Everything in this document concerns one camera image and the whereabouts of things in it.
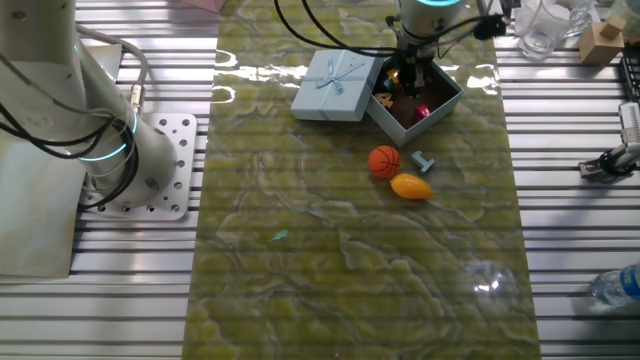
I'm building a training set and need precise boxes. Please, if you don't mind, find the yellow orange toy mango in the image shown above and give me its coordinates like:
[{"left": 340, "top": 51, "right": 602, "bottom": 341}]
[{"left": 389, "top": 172, "right": 435, "bottom": 201}]

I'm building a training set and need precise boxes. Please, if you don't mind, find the black cable loop bundle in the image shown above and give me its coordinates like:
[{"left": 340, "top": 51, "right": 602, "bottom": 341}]
[{"left": 0, "top": 49, "right": 140, "bottom": 210}]

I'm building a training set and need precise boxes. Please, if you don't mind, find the pink flat object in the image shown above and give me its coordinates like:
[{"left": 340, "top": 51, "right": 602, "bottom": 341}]
[{"left": 179, "top": 0, "right": 227, "bottom": 14}]

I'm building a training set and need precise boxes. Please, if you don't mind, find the large wooden cube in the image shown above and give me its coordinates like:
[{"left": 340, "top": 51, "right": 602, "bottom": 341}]
[{"left": 578, "top": 28, "right": 625, "bottom": 66}]

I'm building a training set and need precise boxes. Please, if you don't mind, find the black cable clip bundle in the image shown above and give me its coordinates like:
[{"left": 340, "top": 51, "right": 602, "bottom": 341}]
[{"left": 472, "top": 13, "right": 508, "bottom": 42}]

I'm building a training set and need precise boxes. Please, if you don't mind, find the dark blue toy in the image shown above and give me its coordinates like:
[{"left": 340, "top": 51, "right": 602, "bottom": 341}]
[{"left": 374, "top": 73, "right": 397, "bottom": 95}]

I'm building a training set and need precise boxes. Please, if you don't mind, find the green marble pattern mat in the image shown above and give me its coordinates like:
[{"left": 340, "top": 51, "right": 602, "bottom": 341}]
[{"left": 180, "top": 0, "right": 542, "bottom": 360}]

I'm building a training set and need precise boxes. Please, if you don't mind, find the light blue gift box base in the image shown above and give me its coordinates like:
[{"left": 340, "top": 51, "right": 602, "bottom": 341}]
[{"left": 366, "top": 47, "right": 465, "bottom": 148}]

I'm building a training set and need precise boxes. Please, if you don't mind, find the clear plastic water bottle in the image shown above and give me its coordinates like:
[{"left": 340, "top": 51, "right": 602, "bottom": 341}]
[{"left": 591, "top": 263, "right": 640, "bottom": 307}]

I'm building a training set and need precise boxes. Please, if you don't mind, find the orange toy basketball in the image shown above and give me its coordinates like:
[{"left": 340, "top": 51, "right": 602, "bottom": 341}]
[{"left": 367, "top": 144, "right": 402, "bottom": 180}]

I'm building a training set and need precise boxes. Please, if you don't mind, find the silver robot mounting plate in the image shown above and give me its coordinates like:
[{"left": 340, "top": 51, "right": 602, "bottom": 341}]
[{"left": 78, "top": 112, "right": 199, "bottom": 222}]

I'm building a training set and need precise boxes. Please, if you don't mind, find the grey cable with metal plug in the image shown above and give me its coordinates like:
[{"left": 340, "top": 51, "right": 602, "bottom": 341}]
[{"left": 74, "top": 24, "right": 150, "bottom": 116}]

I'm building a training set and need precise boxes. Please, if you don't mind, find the pale green translucent container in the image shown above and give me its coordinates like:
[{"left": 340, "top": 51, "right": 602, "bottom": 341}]
[{"left": 610, "top": 0, "right": 640, "bottom": 26}]

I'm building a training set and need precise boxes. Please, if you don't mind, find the small grey toy block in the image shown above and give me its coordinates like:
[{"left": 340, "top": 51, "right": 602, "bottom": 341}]
[{"left": 410, "top": 150, "right": 436, "bottom": 175}]

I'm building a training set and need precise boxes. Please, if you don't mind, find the black cable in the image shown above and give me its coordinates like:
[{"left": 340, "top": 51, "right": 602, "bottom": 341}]
[
  {"left": 299, "top": 0, "right": 496, "bottom": 54},
  {"left": 272, "top": 0, "right": 496, "bottom": 57}
]

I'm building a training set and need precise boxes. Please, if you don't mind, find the black keyboard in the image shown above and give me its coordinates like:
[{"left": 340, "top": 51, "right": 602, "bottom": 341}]
[{"left": 618, "top": 47, "right": 640, "bottom": 104}]

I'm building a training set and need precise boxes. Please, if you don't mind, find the clear glass mug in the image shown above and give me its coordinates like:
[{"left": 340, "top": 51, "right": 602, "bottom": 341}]
[{"left": 514, "top": 0, "right": 595, "bottom": 62}]

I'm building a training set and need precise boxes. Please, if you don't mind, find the light blue gift box lid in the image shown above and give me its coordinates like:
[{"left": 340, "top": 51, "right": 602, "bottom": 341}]
[{"left": 290, "top": 45, "right": 387, "bottom": 123}]

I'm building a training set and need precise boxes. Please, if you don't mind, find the small wooden cube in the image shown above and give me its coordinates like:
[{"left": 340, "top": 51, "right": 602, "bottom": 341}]
[{"left": 598, "top": 14, "right": 628, "bottom": 41}]

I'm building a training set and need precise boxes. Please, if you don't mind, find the white ridged device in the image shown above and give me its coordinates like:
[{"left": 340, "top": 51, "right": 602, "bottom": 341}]
[{"left": 618, "top": 101, "right": 640, "bottom": 147}]

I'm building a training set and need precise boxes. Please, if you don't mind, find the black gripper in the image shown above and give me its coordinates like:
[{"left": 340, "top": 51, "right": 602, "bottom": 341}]
[{"left": 397, "top": 43, "right": 435, "bottom": 100}]

